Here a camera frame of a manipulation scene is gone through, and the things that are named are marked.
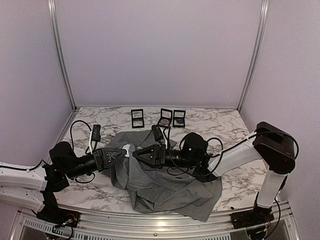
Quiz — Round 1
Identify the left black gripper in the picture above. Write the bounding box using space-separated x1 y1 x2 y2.
64 148 127 180

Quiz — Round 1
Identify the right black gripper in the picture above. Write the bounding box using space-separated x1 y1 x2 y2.
132 144 197 169

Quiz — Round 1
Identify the dark patterned round brooch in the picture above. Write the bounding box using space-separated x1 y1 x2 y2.
122 144 136 158

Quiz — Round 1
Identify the grey button shirt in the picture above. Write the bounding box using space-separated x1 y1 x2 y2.
106 131 222 222

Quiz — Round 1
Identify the pink round brooch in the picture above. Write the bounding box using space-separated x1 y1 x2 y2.
160 119 170 126

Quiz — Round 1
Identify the blue round brooch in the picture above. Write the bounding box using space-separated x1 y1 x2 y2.
175 119 184 125

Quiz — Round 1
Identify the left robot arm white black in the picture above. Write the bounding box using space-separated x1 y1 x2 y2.
0 124 129 223

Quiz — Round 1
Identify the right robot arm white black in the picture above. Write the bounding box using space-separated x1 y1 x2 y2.
132 121 300 224

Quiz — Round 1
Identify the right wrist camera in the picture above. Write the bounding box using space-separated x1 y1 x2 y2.
151 124 166 148

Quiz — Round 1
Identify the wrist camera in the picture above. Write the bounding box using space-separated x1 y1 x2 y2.
88 124 101 153
151 124 166 148

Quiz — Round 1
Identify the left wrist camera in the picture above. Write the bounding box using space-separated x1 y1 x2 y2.
88 124 101 153

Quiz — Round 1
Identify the left black display frame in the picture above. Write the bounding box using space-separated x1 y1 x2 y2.
130 108 145 129

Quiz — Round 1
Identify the black display frame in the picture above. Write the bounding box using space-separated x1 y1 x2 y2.
130 108 145 129
173 109 186 128
157 108 173 128

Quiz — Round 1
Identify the middle black display frame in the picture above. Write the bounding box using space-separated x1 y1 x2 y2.
157 108 173 128

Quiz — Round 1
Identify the right black display frame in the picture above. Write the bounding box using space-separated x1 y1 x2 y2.
173 109 186 128

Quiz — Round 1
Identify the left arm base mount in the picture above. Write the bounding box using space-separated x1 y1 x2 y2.
36 191 80 228

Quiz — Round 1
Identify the front aluminium rail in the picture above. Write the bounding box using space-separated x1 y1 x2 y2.
14 197 298 240

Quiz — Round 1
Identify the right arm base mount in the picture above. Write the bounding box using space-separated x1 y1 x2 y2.
230 194 275 229

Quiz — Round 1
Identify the left aluminium frame post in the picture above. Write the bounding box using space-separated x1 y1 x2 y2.
47 0 77 112

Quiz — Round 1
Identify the aluminium frame post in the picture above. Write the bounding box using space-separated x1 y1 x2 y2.
47 0 77 112
237 0 270 113

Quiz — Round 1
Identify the right aluminium frame post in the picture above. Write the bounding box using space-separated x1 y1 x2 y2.
237 0 270 113

